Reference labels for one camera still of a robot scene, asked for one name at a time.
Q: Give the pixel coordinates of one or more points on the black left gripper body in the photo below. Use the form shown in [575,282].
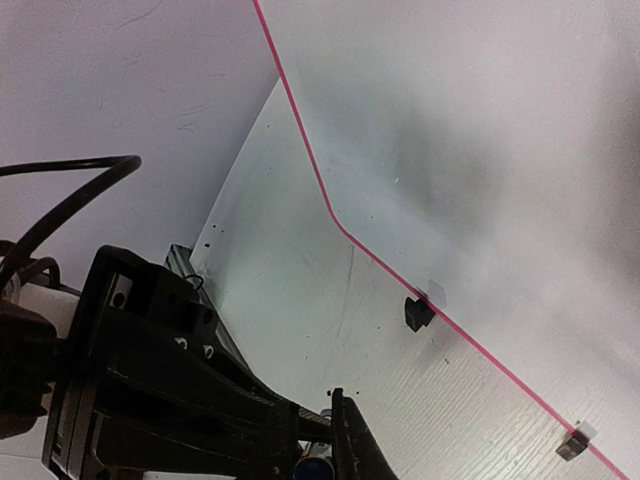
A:
[126,302]

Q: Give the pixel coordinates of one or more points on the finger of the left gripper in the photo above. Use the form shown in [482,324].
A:
[167,409]

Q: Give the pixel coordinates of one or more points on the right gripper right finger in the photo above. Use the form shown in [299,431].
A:
[355,452]

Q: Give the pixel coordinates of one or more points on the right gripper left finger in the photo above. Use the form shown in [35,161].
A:
[312,417]

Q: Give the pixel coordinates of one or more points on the whiteboard marker pen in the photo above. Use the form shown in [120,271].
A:
[316,462]

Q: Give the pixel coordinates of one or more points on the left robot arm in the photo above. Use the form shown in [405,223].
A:
[31,352]

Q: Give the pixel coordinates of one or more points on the left black whiteboard stand clip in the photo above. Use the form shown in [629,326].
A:
[418,313]

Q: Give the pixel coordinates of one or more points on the black whiteboard stand clip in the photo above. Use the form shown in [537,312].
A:
[572,445]
[418,313]

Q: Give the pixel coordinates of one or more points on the right black whiteboard stand clip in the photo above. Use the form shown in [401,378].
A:
[572,445]

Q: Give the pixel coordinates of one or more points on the pink framed whiteboard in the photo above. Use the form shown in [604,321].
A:
[487,154]

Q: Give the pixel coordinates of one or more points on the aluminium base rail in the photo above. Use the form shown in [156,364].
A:
[178,261]

